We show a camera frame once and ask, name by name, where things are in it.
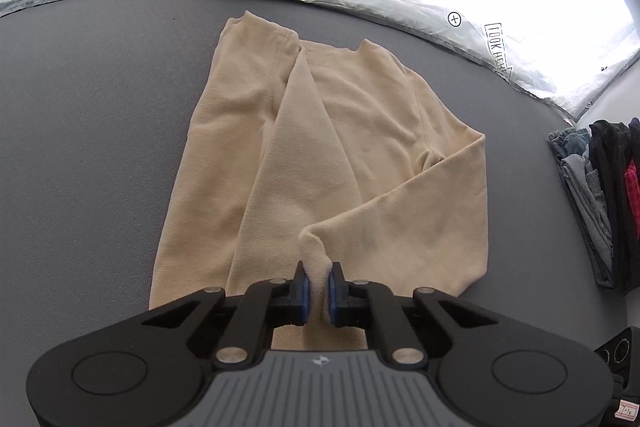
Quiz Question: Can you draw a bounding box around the beige long-sleeve shirt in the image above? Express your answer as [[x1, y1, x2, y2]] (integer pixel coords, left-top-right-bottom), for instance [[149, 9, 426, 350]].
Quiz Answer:
[[150, 13, 488, 351]]

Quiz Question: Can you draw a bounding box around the black garment with red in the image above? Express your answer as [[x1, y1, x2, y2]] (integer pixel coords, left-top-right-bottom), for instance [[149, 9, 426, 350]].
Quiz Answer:
[[589, 117, 639, 295]]

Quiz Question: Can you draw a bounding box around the folded grey garment stack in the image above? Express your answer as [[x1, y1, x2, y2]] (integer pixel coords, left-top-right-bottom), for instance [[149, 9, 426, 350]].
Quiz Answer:
[[548, 127, 615, 289]]

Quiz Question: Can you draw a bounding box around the clear plastic storage bag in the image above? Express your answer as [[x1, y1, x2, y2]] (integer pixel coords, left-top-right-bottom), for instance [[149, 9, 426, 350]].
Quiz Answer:
[[1, 0, 639, 120]]

